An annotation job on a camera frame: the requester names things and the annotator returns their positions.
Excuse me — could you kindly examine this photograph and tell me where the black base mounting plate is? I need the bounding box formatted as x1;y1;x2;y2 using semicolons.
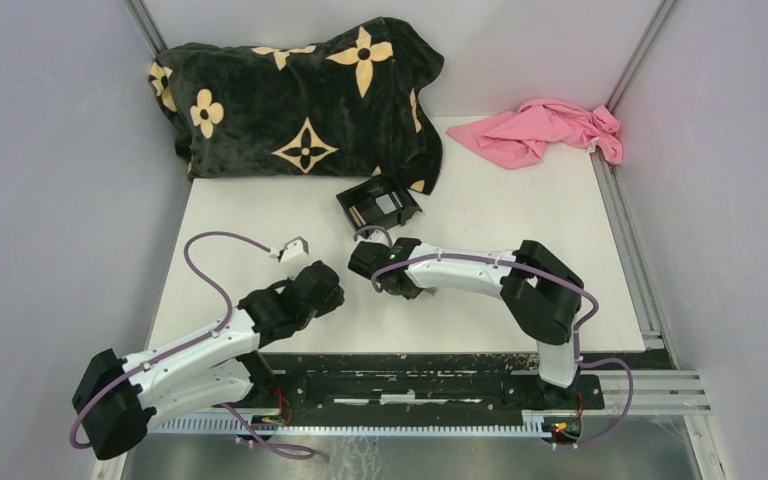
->
234;353;627;427

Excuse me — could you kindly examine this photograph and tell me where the slotted grey cable duct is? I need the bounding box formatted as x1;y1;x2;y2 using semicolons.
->
149;412;551;439

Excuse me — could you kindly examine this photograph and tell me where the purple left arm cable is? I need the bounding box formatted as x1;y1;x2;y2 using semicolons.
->
69;231;319;461

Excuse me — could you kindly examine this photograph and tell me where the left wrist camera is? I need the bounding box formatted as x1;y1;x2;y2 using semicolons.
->
278;236;310;265

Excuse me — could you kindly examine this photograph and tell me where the pink cloth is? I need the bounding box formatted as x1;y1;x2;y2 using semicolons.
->
447;98;624;170

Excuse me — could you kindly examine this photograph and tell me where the stack of cards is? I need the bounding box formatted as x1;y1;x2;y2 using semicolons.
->
348;194;402;228

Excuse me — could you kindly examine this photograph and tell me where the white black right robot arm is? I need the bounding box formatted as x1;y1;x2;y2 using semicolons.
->
348;238;587;408

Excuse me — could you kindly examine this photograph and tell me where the black plastic card box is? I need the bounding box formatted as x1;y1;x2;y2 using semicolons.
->
336;174;422;232

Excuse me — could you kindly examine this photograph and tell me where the black floral plush blanket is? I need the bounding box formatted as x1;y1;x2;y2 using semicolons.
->
147;17;444;195

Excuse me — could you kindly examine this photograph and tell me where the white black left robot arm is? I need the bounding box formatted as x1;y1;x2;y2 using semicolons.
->
70;261;344;460

